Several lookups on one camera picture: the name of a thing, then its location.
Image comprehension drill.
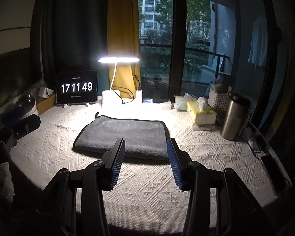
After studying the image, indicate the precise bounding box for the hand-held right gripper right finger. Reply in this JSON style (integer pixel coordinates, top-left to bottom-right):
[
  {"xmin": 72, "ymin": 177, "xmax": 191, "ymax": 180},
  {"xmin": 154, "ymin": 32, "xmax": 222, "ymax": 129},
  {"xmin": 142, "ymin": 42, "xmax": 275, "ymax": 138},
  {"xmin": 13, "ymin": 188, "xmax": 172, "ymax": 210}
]
[{"xmin": 166, "ymin": 138, "xmax": 271, "ymax": 236}]

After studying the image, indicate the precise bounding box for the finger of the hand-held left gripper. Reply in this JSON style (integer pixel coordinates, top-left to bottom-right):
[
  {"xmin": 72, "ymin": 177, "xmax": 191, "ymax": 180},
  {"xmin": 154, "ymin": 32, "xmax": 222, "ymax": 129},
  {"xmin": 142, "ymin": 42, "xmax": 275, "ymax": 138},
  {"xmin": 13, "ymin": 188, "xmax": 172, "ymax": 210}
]
[{"xmin": 5, "ymin": 112, "xmax": 41, "ymax": 140}]

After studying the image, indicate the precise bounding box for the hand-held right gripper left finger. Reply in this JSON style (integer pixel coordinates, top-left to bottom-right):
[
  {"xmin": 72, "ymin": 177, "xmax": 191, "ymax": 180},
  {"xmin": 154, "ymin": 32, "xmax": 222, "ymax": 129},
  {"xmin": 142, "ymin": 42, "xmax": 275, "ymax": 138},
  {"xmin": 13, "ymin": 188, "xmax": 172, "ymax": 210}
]
[{"xmin": 36, "ymin": 138, "xmax": 126, "ymax": 236}]

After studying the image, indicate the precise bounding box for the grey towel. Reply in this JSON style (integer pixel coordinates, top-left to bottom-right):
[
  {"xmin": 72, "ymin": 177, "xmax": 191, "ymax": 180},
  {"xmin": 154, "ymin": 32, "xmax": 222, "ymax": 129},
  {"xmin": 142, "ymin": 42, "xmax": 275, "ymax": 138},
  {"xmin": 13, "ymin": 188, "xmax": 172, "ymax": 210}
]
[{"xmin": 72, "ymin": 112, "xmax": 172, "ymax": 162}]

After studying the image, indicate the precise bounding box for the white round bowl device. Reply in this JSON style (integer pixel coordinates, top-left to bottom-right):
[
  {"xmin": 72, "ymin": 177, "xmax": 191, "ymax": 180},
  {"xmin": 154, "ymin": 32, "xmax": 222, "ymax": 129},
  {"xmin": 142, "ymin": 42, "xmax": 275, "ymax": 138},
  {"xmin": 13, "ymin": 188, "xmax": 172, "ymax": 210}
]
[{"xmin": 14, "ymin": 94, "xmax": 39, "ymax": 119}]

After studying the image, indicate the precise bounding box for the cardboard box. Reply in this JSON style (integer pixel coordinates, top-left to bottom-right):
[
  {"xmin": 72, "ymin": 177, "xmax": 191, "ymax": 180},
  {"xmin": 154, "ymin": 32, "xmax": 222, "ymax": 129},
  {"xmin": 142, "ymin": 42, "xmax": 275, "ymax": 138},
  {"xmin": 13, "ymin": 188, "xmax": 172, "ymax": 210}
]
[{"xmin": 37, "ymin": 93, "xmax": 58, "ymax": 116}]

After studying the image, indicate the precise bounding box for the white textured table cover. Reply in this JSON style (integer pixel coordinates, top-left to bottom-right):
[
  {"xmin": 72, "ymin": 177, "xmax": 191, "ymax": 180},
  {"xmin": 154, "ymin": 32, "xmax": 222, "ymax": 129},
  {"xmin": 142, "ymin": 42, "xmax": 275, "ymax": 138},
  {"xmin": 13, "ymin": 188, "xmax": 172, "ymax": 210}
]
[{"xmin": 10, "ymin": 102, "xmax": 287, "ymax": 229}]

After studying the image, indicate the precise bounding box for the white tablet stand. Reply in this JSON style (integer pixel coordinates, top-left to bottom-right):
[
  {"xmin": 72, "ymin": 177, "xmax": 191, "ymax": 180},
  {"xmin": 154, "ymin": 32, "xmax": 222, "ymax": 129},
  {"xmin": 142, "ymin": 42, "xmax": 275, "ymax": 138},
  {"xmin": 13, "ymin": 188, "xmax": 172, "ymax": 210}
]
[{"xmin": 61, "ymin": 102, "xmax": 94, "ymax": 109}]

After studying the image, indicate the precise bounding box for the yellow tissue box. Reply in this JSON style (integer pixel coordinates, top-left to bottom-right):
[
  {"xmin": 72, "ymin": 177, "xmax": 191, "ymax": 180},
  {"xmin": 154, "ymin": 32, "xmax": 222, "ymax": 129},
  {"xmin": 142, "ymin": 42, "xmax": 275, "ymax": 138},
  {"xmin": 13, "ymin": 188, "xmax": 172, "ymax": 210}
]
[{"xmin": 186, "ymin": 97, "xmax": 217, "ymax": 125}]

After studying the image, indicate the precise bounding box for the flat white box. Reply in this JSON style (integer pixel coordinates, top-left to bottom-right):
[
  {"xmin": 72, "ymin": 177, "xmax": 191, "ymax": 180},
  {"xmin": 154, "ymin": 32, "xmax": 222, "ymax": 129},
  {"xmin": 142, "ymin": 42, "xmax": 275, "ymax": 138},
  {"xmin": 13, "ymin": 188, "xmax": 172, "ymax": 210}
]
[{"xmin": 143, "ymin": 98, "xmax": 172, "ymax": 110}]

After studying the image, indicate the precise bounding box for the tablet with clock display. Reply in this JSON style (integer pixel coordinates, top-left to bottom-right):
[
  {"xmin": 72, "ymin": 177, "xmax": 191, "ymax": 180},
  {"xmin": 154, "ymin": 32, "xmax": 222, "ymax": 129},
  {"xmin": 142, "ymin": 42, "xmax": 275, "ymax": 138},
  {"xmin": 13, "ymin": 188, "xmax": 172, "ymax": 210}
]
[{"xmin": 56, "ymin": 70, "xmax": 99, "ymax": 105}]

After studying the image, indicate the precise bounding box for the white tissue pack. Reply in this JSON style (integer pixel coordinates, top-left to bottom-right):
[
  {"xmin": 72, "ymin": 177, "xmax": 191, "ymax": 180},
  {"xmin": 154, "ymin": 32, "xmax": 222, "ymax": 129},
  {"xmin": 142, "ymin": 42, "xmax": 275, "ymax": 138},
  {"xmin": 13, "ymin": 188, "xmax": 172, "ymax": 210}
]
[{"xmin": 174, "ymin": 93, "xmax": 198, "ymax": 111}]

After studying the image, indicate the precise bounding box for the stainless steel tumbler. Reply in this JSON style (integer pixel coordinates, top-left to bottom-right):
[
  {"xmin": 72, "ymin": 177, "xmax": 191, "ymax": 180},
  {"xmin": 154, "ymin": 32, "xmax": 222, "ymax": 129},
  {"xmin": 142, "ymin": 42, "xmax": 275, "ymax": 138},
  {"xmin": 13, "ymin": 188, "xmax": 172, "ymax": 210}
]
[{"xmin": 220, "ymin": 93, "xmax": 251, "ymax": 141}]

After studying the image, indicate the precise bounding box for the white plastic basket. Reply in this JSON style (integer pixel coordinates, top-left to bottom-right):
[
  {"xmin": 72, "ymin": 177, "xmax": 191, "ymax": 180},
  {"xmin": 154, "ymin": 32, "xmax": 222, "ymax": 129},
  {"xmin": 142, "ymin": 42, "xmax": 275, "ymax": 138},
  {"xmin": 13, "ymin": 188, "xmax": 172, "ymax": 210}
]
[{"xmin": 208, "ymin": 84, "xmax": 233, "ymax": 109}]

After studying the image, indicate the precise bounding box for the white tube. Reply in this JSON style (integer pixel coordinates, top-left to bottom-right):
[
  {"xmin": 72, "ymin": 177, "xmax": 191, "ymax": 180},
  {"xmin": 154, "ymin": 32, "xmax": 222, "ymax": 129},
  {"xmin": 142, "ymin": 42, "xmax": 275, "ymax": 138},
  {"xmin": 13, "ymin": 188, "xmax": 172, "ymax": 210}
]
[{"xmin": 247, "ymin": 127, "xmax": 262, "ymax": 153}]

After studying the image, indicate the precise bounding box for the black smartphone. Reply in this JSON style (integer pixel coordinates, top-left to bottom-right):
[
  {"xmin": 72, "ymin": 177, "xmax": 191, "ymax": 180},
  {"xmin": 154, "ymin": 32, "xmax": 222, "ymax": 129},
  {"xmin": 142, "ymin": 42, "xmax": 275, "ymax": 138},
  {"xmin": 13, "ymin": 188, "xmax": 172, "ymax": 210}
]
[{"xmin": 259, "ymin": 153, "xmax": 290, "ymax": 195}]

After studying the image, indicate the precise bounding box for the white desk lamp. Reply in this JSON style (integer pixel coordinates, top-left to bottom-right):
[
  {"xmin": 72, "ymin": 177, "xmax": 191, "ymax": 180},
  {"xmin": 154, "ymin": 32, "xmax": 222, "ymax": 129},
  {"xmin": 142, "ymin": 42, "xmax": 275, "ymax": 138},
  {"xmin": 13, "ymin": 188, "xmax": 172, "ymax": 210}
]
[{"xmin": 98, "ymin": 56, "xmax": 141, "ymax": 110}]

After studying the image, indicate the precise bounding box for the dark green curtain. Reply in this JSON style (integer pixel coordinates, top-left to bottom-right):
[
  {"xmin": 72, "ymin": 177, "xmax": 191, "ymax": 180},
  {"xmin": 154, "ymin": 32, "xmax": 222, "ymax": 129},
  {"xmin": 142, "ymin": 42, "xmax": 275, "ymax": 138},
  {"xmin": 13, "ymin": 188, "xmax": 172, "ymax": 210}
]
[{"xmin": 39, "ymin": 0, "xmax": 109, "ymax": 89}]

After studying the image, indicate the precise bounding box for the yellow curtain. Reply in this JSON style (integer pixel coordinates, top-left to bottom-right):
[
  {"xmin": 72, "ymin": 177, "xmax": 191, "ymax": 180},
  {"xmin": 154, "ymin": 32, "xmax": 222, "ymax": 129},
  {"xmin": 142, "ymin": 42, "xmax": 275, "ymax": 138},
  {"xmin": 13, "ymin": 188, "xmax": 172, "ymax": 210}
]
[{"xmin": 107, "ymin": 0, "xmax": 141, "ymax": 90}]

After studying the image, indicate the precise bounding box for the hanging white shirt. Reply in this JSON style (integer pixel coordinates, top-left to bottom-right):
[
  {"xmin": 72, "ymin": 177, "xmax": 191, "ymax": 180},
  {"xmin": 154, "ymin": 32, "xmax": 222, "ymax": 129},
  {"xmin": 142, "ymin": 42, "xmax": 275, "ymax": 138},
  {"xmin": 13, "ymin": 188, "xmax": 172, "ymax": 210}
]
[{"xmin": 247, "ymin": 17, "xmax": 268, "ymax": 68}]

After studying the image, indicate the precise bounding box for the black charging cable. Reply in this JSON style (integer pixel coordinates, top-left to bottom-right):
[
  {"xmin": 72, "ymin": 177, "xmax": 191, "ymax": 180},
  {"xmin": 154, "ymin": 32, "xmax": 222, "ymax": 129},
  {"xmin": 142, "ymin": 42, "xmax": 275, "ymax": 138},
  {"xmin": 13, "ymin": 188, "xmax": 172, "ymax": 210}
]
[{"xmin": 120, "ymin": 75, "xmax": 142, "ymax": 105}]

